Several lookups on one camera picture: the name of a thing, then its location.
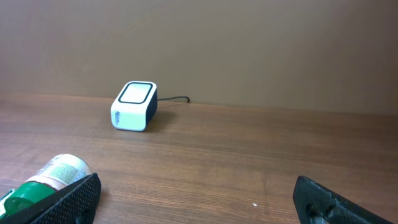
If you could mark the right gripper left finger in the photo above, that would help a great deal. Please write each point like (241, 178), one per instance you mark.
(76, 203)

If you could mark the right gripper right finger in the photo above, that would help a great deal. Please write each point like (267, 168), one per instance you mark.
(315, 203)

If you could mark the green lid white jar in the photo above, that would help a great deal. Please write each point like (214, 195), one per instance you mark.
(60, 172)

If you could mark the green white medicine box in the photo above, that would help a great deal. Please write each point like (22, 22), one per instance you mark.
(2, 202)

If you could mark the white barcode scanner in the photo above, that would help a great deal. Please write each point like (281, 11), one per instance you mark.
(135, 106)

